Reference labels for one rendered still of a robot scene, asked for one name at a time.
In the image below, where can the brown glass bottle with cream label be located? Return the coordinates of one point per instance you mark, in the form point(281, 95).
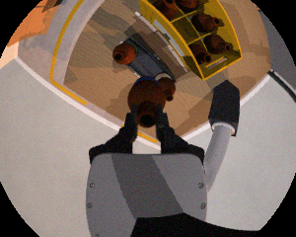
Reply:
point(167, 85)

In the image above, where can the brown bottle with green label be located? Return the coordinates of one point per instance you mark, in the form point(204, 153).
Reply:
point(124, 53)

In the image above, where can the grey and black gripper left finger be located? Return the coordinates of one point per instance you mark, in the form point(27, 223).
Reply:
point(122, 142)

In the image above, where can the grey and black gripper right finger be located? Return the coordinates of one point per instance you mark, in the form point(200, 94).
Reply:
point(170, 141)

